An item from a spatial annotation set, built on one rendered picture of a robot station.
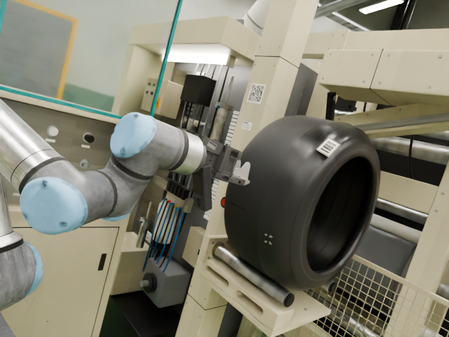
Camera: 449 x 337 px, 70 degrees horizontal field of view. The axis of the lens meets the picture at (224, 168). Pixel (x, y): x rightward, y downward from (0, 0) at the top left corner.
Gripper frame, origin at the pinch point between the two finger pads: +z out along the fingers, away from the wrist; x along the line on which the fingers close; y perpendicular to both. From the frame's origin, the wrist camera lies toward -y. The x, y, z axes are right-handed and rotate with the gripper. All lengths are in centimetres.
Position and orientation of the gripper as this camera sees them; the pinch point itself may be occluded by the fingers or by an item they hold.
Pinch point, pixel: (244, 182)
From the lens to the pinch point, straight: 85.1
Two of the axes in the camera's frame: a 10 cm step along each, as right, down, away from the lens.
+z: 6.7, 2.4, 7.0
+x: -6.5, -2.6, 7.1
